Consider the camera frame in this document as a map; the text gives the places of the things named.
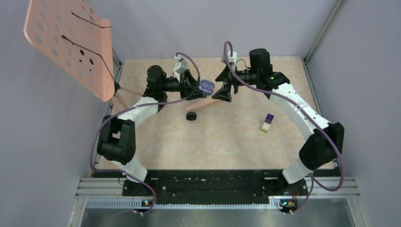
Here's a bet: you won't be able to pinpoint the purple and green toy blocks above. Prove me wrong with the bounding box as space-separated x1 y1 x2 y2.
260 113 274 133

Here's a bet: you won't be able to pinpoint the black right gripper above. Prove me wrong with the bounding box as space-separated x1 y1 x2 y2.
212 64 259 102

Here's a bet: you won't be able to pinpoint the grey-blue oval case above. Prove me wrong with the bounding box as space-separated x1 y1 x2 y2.
198 79 215 96

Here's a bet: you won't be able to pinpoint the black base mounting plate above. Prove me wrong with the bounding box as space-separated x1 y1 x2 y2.
92 169 308 206

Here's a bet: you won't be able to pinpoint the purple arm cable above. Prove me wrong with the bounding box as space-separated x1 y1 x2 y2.
89 52 201 216
223 41 345 215

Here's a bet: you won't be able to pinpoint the aluminium frame rail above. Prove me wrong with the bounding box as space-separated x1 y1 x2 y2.
69 170 370 227

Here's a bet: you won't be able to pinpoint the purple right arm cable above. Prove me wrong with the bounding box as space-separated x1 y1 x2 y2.
223 41 345 215

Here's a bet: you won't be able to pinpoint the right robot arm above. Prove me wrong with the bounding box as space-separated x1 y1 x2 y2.
212 48 344 195

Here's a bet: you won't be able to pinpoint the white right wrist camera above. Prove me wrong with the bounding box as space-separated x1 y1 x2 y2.
221 51 237 69

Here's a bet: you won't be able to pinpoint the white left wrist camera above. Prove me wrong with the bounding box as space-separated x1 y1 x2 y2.
173 56 188 81

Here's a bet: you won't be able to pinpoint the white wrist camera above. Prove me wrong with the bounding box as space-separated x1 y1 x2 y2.
173 56 188 81
221 51 237 69

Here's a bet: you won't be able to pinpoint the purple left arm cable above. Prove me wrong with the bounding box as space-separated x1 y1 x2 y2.
89 52 201 216

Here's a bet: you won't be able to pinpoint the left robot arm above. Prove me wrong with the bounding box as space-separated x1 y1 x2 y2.
96 63 204 195

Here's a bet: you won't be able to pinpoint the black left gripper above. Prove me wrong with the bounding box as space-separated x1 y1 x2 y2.
160 69 207 100

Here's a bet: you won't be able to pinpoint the pink perforated board stand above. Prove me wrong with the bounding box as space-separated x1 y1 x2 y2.
24 0 142 109

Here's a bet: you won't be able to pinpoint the black earbud charging case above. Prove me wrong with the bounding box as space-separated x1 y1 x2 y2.
186 112 197 121

